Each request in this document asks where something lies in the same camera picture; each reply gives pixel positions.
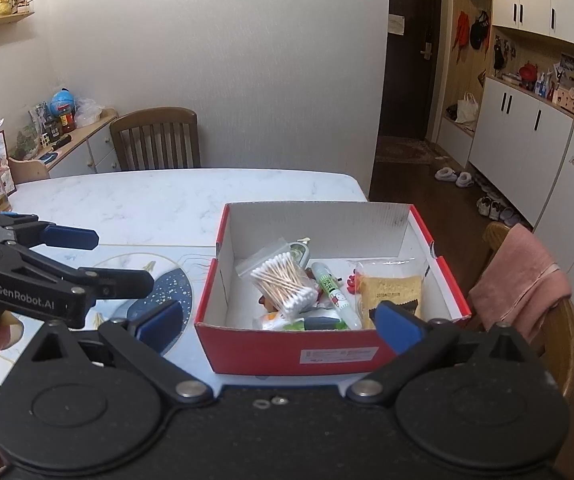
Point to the small light wooden chair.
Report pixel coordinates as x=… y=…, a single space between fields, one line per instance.
x=29 y=170

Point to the wooden wall shelf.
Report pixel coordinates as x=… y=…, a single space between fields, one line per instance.
x=2 y=21

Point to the pink towel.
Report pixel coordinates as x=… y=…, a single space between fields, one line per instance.
x=522 y=280

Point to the red cardboard shoe box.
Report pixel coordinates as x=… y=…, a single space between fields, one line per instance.
x=247 y=350

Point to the crumpled clear plastic bag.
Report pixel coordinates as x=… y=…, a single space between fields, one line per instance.
x=89 y=111

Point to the orange red hanging bag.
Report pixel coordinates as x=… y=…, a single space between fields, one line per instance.
x=462 y=30

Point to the white green glue tube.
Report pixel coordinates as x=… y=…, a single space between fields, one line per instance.
x=337 y=300

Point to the brown wooden dining chair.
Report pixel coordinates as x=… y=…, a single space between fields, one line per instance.
x=154 y=120

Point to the wooden chair with towel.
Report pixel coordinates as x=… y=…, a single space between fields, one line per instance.
x=562 y=340

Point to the clear bag of greens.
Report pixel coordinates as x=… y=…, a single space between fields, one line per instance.
x=27 y=140

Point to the patterned doormat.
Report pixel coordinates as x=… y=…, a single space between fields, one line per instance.
x=402 y=152

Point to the slim dark bottle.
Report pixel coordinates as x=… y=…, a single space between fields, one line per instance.
x=51 y=130

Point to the bag of cotton swabs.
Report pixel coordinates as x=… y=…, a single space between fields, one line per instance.
x=282 y=285

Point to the black remote control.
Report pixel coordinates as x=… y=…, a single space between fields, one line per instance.
x=61 y=141

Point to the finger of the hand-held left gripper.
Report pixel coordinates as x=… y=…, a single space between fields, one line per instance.
x=122 y=282
x=67 y=237

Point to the dark entrance door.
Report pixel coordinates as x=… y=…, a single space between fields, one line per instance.
x=409 y=85

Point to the glass of tea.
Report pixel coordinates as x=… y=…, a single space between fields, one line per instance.
x=1 y=200

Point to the dark sauce bottle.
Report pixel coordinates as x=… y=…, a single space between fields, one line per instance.
x=68 y=122

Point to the small photo print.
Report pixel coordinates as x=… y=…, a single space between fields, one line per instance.
x=569 y=63

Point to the dark green packet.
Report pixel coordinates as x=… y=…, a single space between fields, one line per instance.
x=319 y=323

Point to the blue ball-shaped container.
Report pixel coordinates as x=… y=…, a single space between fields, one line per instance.
x=62 y=101

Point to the white orange packet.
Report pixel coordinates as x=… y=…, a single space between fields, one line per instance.
x=269 y=321

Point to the white lower cabinet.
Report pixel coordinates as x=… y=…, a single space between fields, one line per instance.
x=517 y=145

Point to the hanging dark ornaments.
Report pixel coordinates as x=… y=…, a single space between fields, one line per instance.
x=501 y=52

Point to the white slipper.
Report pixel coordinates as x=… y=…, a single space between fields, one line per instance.
x=446 y=175
x=465 y=180

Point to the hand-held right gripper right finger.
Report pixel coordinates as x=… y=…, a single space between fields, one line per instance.
x=399 y=326

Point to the spray bottle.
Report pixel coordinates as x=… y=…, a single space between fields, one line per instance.
x=542 y=86

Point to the black foil packet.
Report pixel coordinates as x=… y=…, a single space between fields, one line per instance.
x=407 y=306

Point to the white sideboard with wooden top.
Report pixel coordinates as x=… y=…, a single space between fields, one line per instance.
x=99 y=145

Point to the black hanging bag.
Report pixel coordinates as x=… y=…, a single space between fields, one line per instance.
x=479 y=30

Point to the white tote bag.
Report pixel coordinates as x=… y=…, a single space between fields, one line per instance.
x=467 y=109

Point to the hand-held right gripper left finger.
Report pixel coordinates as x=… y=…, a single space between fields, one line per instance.
x=159 y=326

